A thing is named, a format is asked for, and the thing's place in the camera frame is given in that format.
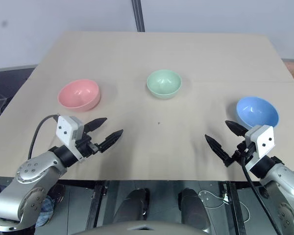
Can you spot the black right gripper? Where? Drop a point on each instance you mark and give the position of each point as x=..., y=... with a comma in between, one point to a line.
x=246, y=150

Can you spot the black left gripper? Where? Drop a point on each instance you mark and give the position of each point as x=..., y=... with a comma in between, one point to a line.
x=86, y=145

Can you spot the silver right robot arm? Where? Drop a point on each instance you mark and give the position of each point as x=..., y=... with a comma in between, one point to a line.
x=287, y=181

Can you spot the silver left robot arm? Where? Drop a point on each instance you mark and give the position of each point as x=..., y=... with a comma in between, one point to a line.
x=27, y=186

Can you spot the blue plastic bowl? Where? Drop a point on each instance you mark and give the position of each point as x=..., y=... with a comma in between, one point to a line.
x=257, y=111

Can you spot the pink plastic bowl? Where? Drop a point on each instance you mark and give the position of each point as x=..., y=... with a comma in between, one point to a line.
x=74, y=102

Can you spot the beige table cloth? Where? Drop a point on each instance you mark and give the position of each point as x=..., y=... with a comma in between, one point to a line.
x=152, y=137

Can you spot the dark rounded shape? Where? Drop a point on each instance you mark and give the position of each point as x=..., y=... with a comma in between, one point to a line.
x=133, y=203
x=191, y=205

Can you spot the green plastic bowl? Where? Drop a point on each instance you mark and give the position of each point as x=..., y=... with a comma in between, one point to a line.
x=163, y=84

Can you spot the blue checked cloth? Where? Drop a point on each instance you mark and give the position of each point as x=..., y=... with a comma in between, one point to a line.
x=46, y=211

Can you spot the grey robot torso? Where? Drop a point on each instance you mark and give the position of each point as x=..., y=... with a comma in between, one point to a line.
x=147, y=228

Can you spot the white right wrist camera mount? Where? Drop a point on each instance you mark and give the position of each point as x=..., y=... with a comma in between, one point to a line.
x=264, y=139

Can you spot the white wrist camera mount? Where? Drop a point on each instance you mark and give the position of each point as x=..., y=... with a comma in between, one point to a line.
x=264, y=139
x=65, y=129

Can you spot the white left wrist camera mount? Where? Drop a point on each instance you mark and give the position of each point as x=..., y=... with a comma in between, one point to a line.
x=65, y=129

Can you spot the black table frame leg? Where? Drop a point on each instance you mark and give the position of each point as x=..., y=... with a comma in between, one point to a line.
x=234, y=208
x=95, y=205

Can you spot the grey vertical wall post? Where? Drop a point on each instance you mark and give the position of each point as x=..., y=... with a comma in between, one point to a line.
x=138, y=14

